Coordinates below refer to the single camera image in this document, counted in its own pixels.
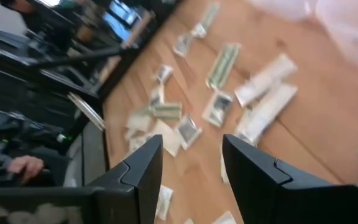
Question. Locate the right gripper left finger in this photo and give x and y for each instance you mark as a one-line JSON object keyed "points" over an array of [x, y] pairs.
{"points": [[129, 196]]}

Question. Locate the person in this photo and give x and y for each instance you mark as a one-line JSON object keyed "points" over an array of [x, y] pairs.
{"points": [[33, 18]]}

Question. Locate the person's hand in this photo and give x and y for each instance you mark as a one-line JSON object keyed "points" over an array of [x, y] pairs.
{"points": [[26, 166]]}

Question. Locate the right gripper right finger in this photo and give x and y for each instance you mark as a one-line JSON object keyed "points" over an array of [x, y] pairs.
{"points": [[275, 199]]}

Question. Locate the crumpled antiseptic wipe packet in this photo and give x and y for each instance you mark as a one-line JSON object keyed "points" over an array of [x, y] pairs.
{"points": [[164, 202]]}

